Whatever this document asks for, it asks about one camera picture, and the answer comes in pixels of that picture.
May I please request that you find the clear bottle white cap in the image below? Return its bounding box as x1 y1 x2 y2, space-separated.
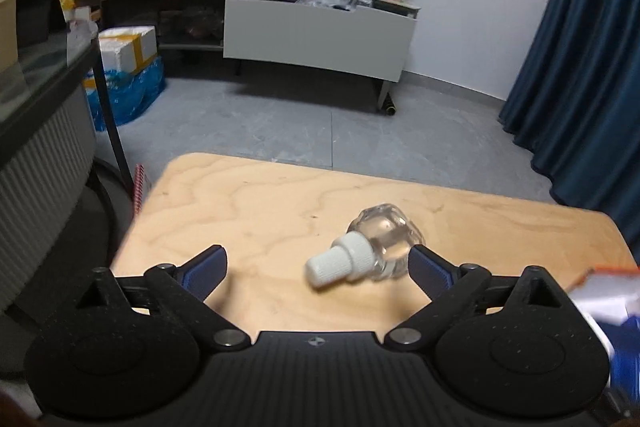
304 202 424 289

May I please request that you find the blue floss pick tin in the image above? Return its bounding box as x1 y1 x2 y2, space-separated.
597 315 640 405

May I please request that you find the round black side table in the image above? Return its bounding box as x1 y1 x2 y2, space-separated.
1 0 134 324

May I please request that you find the orange white cardboard tray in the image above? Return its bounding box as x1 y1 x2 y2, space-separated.
566 267 640 325

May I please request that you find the blue plastic bag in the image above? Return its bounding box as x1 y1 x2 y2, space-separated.
84 56 166 132

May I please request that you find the dark blue curtain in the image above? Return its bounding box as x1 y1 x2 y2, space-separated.
499 0 639 255

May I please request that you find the white cardboard boxes floor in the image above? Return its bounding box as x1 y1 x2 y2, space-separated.
99 26 157 75

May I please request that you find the white tv cabinet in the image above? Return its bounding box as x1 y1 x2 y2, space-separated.
74 0 420 114

